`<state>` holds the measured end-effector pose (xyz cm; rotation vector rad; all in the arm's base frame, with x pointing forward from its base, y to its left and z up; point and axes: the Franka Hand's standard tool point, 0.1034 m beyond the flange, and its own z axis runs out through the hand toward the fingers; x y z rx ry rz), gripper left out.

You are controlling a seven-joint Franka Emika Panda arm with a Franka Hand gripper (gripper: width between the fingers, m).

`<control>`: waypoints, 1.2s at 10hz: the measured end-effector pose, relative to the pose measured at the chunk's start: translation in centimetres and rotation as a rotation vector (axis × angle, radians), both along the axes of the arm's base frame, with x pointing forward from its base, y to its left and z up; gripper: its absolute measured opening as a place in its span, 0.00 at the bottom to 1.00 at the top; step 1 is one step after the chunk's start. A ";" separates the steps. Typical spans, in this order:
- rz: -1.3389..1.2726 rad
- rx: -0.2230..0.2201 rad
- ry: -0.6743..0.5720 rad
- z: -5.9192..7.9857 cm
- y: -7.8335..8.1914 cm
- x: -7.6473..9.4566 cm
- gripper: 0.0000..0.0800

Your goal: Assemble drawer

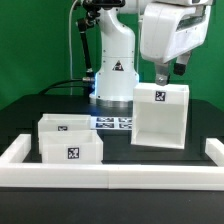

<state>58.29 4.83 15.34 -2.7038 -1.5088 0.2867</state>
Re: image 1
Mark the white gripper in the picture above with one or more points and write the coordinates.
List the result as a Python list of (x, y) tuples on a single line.
[(170, 30)]

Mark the white drawer cabinet box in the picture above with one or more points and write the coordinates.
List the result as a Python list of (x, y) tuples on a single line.
[(160, 115)]

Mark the white drawer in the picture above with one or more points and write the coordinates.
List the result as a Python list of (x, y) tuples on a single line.
[(63, 122), (71, 147)]

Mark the white front drawer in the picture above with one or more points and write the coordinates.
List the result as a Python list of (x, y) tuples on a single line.
[(71, 147)]

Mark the marker tag sheet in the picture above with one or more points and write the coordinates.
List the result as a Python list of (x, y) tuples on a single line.
[(111, 123)]

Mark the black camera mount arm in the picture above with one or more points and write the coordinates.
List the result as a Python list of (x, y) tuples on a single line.
[(83, 25)]

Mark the white U-shaped border frame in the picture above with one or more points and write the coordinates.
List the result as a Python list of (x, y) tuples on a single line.
[(15, 172)]

